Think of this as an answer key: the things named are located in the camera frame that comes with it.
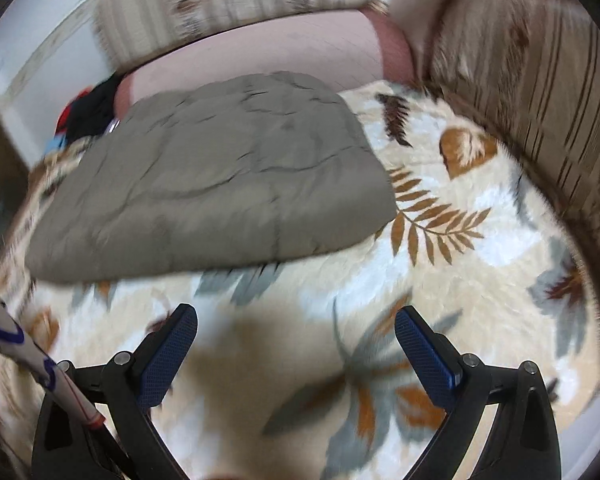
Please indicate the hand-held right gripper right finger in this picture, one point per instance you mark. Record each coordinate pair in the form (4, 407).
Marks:
(425, 355)

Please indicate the pink sofa seat cushion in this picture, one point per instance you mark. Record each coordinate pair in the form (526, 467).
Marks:
(280, 45)

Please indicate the pile of dark clothes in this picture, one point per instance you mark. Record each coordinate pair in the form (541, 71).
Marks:
(90, 110)

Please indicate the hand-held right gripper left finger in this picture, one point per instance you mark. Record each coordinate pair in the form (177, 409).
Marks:
(167, 355)

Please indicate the white blue-patterned object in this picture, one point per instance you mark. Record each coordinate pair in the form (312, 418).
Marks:
(10, 330)

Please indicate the olive green quilted jacket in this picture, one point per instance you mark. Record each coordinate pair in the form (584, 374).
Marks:
(205, 185)

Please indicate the leaf-print plush blanket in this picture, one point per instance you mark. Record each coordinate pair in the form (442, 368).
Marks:
(480, 285)

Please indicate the striped beige sofa backrest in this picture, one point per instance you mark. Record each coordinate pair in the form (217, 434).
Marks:
(545, 85)

